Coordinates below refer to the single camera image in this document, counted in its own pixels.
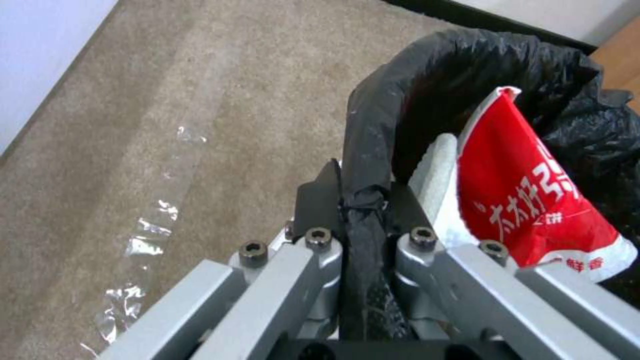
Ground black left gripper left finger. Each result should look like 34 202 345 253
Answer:
97 158 345 360

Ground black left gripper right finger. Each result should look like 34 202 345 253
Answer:
391 182 640 360

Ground trash bin with black liner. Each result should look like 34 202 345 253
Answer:
339 24 640 342

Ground white foam piece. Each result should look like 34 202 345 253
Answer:
407 133 484 250

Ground red snack wrapper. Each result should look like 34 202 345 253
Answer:
457 86 639 284

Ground clear plastic film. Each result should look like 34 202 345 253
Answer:
79 125 209 357

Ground black skirting board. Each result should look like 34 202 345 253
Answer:
384 0 601 55

